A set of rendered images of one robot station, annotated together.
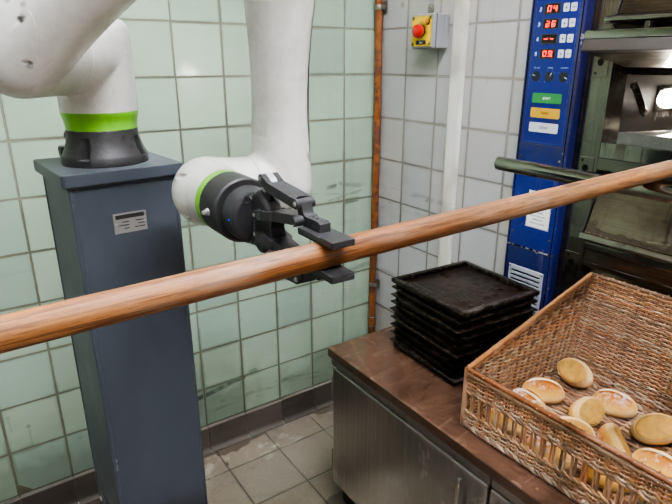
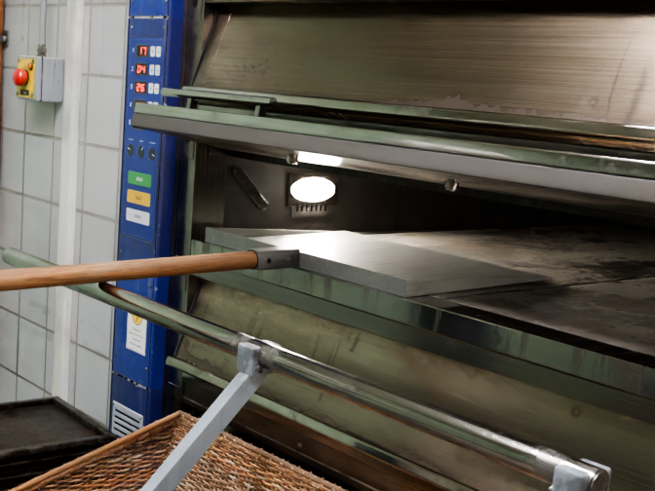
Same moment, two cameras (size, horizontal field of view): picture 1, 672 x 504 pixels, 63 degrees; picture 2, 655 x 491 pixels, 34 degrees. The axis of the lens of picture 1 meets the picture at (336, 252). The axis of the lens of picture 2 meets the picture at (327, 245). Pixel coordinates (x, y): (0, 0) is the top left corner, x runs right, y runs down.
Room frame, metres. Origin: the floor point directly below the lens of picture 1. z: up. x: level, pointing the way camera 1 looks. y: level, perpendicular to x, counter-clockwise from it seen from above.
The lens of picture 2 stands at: (-0.65, -0.69, 1.49)
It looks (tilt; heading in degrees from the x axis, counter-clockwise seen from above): 8 degrees down; 353
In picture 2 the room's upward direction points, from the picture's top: 4 degrees clockwise
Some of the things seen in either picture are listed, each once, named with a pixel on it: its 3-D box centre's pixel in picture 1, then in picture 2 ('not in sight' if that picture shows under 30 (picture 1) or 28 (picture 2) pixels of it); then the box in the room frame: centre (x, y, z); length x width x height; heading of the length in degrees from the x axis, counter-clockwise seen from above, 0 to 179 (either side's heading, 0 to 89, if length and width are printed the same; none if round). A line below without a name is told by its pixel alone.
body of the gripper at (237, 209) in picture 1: (261, 219); not in sight; (0.70, 0.10, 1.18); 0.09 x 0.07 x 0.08; 34
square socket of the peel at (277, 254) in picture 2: not in sight; (273, 257); (1.12, -0.81, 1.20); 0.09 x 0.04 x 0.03; 124
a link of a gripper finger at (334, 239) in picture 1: (325, 236); not in sight; (0.57, 0.01, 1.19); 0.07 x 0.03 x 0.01; 34
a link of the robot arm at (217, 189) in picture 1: (240, 206); not in sight; (0.76, 0.14, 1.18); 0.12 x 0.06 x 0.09; 124
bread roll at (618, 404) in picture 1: (614, 400); not in sight; (1.11, -0.65, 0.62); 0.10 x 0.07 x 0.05; 57
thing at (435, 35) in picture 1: (429, 31); (39, 78); (1.87, -0.30, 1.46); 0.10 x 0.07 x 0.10; 34
